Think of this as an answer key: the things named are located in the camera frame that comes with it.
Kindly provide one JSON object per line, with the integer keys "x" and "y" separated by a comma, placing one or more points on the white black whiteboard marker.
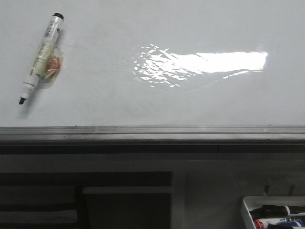
{"x": 39, "y": 66}

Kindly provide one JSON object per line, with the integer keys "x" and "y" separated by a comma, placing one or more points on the white whiteboard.
{"x": 183, "y": 71}

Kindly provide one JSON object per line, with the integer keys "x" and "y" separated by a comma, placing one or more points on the dark cabinet box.
{"x": 128, "y": 207}

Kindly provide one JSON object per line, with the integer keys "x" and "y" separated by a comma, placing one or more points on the white marker tray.
{"x": 253, "y": 202}

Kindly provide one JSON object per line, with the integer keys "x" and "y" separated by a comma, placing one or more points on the left black tray hook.
{"x": 266, "y": 190}

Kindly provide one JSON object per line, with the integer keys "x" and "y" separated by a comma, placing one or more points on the black capped marker in tray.
{"x": 275, "y": 211}

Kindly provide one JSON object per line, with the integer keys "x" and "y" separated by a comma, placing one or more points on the red capped marker in tray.
{"x": 285, "y": 222}

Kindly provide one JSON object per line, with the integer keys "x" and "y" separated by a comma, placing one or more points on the blue labelled marker in tray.
{"x": 289, "y": 225}

